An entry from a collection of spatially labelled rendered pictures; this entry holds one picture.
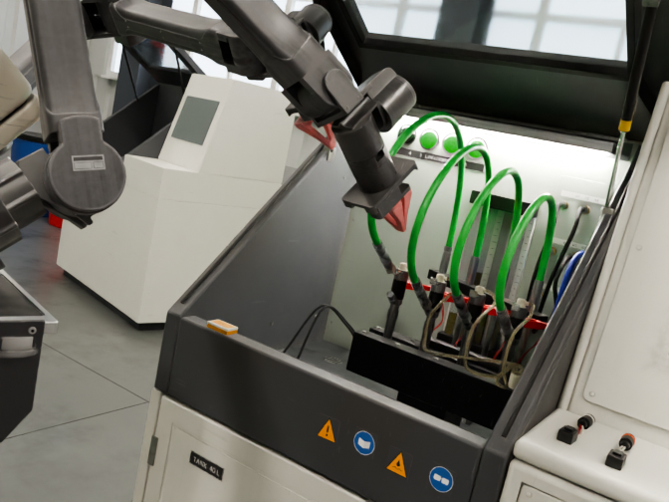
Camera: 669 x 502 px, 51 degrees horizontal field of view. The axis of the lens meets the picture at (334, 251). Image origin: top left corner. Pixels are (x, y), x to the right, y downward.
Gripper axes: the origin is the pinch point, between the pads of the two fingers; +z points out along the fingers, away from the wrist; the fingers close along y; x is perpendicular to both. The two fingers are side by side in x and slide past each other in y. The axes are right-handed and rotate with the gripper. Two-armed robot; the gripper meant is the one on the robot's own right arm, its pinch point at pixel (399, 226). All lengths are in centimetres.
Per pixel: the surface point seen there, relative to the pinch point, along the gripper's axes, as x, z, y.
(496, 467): -20.1, 26.9, -16.4
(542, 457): -25.7, 25.1, -12.5
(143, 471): 45, 36, -50
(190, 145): 300, 113, 96
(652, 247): -21.5, 25.4, 29.2
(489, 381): -5.1, 36.4, -0.1
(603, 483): -33.9, 26.6, -11.2
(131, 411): 189, 136, -38
